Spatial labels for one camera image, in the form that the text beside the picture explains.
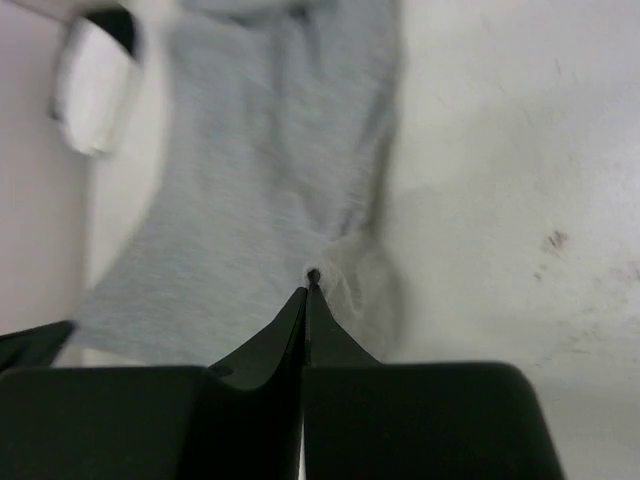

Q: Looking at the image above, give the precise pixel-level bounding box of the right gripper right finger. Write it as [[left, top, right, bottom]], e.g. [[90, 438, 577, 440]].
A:
[[303, 286, 564, 479]]

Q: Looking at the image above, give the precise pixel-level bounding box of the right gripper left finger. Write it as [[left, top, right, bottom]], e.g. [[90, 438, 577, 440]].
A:
[[1, 289, 306, 479]]

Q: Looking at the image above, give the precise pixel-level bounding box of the grey tank top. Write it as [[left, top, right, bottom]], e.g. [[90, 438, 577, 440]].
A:
[[73, 1, 402, 365]]

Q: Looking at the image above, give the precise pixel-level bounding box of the folded white tank top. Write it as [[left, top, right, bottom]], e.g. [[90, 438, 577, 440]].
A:
[[49, 3, 145, 157]]

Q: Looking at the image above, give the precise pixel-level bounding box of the folded black tank top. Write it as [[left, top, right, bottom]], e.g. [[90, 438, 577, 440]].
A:
[[84, 5, 141, 58]]

